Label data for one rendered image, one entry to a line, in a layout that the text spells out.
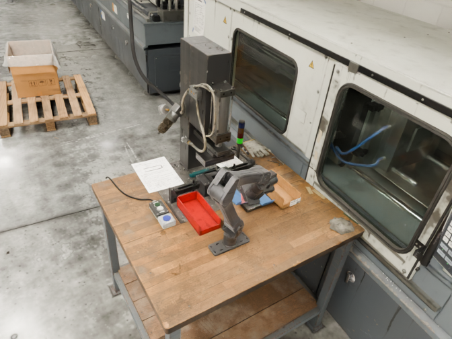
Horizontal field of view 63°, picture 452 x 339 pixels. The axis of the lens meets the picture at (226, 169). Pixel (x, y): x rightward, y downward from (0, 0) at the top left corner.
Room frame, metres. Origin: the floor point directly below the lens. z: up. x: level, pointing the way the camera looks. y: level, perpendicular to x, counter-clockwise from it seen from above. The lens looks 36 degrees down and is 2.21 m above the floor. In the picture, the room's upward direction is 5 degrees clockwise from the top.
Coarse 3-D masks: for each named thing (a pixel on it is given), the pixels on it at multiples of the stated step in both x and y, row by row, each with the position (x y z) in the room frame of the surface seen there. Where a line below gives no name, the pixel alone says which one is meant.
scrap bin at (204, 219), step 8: (192, 192) 1.50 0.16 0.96; (184, 200) 1.48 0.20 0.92; (192, 200) 1.50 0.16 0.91; (200, 200) 1.48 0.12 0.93; (184, 208) 1.38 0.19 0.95; (192, 208) 1.44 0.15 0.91; (200, 208) 1.45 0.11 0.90; (208, 208) 1.42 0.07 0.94; (192, 216) 1.38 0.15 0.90; (200, 216) 1.39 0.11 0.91; (208, 216) 1.39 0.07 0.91; (216, 216) 1.35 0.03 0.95; (192, 224) 1.31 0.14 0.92; (200, 224) 1.33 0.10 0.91; (208, 224) 1.33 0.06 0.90; (216, 224) 1.34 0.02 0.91; (200, 232) 1.25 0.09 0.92; (208, 232) 1.28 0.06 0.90
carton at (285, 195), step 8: (280, 176) 1.71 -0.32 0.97; (280, 184) 1.70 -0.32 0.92; (288, 184) 1.65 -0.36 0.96; (272, 192) 1.58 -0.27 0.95; (280, 192) 1.64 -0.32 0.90; (288, 192) 1.64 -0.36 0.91; (296, 192) 1.59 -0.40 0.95; (280, 200) 1.52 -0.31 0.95; (288, 200) 1.58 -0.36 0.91; (296, 200) 1.56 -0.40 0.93; (280, 208) 1.51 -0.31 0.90
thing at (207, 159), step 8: (200, 136) 1.71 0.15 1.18; (208, 144) 1.65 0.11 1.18; (224, 144) 1.65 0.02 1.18; (208, 152) 1.62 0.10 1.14; (216, 152) 1.58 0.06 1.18; (224, 152) 1.59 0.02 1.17; (232, 152) 1.65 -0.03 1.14; (200, 160) 1.57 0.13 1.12; (208, 160) 1.55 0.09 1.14; (216, 160) 1.57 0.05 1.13; (224, 160) 1.60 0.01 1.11
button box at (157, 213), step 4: (112, 180) 1.60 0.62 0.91; (128, 196) 1.48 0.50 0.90; (132, 196) 1.48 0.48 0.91; (152, 200) 1.46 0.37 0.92; (160, 200) 1.45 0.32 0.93; (152, 204) 1.41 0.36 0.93; (164, 204) 1.42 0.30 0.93; (152, 208) 1.38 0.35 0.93; (156, 208) 1.39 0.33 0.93; (164, 208) 1.39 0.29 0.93; (152, 212) 1.38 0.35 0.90; (156, 212) 1.36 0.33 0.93; (160, 212) 1.36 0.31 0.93; (164, 212) 1.36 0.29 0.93; (168, 212) 1.37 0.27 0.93; (156, 216) 1.34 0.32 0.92
